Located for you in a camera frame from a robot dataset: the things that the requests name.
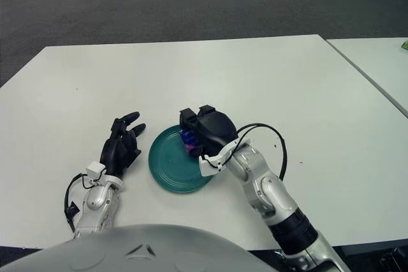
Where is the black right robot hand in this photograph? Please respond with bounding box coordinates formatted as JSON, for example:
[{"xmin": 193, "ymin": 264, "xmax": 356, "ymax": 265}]
[{"xmin": 179, "ymin": 104, "xmax": 253, "ymax": 178}]

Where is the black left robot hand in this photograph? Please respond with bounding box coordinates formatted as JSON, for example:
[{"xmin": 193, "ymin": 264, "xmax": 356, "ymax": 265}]
[{"xmin": 86, "ymin": 111, "xmax": 147, "ymax": 192}]

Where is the blue gum pack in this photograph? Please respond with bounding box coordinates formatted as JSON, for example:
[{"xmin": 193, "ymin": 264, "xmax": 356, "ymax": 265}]
[{"xmin": 179, "ymin": 128, "xmax": 200, "ymax": 158}]

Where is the teal round plate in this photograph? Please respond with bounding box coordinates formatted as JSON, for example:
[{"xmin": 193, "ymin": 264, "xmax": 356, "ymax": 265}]
[{"xmin": 148, "ymin": 124, "xmax": 218, "ymax": 194}]

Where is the grey robot torso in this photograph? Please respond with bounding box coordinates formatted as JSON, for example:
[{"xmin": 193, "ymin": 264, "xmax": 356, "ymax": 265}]
[{"xmin": 0, "ymin": 224, "xmax": 272, "ymax": 272}]

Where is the white side table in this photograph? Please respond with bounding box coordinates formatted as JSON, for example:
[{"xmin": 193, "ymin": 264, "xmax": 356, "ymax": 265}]
[{"xmin": 325, "ymin": 38, "xmax": 408, "ymax": 117}]

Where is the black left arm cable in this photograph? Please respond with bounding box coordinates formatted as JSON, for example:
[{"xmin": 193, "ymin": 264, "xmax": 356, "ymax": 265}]
[{"xmin": 63, "ymin": 173, "xmax": 103, "ymax": 238}]

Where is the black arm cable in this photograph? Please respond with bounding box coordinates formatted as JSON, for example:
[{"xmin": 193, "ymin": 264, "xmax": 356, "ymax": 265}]
[
  {"xmin": 219, "ymin": 122, "xmax": 289, "ymax": 181},
  {"xmin": 63, "ymin": 173, "xmax": 103, "ymax": 238}
]

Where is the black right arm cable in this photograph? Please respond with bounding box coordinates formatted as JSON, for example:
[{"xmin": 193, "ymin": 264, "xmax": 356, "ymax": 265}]
[{"xmin": 219, "ymin": 122, "xmax": 289, "ymax": 181}]

